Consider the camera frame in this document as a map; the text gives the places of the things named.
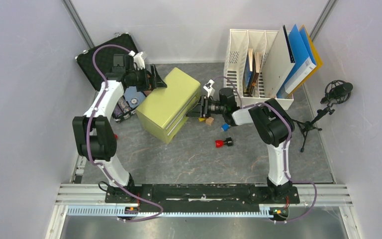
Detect blue cylinder block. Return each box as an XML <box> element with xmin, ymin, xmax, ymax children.
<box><xmin>220</xmin><ymin>123</ymin><xmax>230</xmax><ymax>131</ymax></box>

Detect orange plastic folder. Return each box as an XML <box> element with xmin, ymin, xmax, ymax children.
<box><xmin>299</xmin><ymin>39</ymin><xmax>323</xmax><ymax>88</ymax></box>

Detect white file organizer rack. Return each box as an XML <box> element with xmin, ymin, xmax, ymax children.
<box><xmin>224</xmin><ymin>27</ymin><xmax>294</xmax><ymax>110</ymax></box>

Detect Animal Farm book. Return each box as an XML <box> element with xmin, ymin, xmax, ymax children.
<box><xmin>242</xmin><ymin>48</ymin><xmax>254</xmax><ymax>92</ymax></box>

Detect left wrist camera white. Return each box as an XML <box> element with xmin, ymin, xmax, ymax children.
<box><xmin>128</xmin><ymin>51</ymin><xmax>147</xmax><ymax>70</ymax></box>

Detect black microphone on tripod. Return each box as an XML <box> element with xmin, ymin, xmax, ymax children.
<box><xmin>292</xmin><ymin>80</ymin><xmax>353</xmax><ymax>153</ymax></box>

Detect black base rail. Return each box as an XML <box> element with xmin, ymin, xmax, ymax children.
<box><xmin>104</xmin><ymin>184</ymin><xmax>300</xmax><ymax>213</ymax></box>

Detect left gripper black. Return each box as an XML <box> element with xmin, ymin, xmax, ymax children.
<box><xmin>126</xmin><ymin>65</ymin><xmax>167</xmax><ymax>93</ymax></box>

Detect white paper box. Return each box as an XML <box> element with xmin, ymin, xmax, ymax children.
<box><xmin>261</xmin><ymin>25</ymin><xmax>295</xmax><ymax>98</ymax></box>

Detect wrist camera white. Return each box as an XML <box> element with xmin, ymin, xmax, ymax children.
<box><xmin>203</xmin><ymin>79</ymin><xmax>215</xmax><ymax>98</ymax></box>
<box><xmin>128</xmin><ymin>51</ymin><xmax>147</xmax><ymax>70</ymax></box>

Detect brown small book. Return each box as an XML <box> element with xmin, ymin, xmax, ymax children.
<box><xmin>247</xmin><ymin>52</ymin><xmax>263</xmax><ymax>97</ymax></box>

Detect wooden cube block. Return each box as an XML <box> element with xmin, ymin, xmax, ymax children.
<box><xmin>205</xmin><ymin>117</ymin><xmax>214</xmax><ymax>126</ymax></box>

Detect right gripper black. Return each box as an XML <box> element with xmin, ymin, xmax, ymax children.
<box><xmin>186</xmin><ymin>95</ymin><xmax>226</xmax><ymax>119</ymax></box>

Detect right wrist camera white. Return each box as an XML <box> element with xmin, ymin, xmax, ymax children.
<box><xmin>203</xmin><ymin>79</ymin><xmax>215</xmax><ymax>98</ymax></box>

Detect black poker chip case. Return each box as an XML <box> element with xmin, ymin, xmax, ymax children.
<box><xmin>76</xmin><ymin>33</ymin><xmax>152</xmax><ymax>122</ymax></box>

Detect green drawer cabinet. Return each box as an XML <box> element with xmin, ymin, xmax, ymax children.
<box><xmin>136</xmin><ymin>68</ymin><xmax>201</xmax><ymax>144</ymax></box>

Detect blue plastic folder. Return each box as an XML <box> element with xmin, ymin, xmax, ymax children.
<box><xmin>277</xmin><ymin>24</ymin><xmax>317</xmax><ymax>99</ymax></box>

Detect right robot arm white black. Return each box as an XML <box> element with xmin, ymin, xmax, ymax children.
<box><xmin>186</xmin><ymin>88</ymin><xmax>294</xmax><ymax>203</ymax></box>

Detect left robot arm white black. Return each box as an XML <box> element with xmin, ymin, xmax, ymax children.
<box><xmin>72</xmin><ymin>51</ymin><xmax>167</xmax><ymax>203</ymax></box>

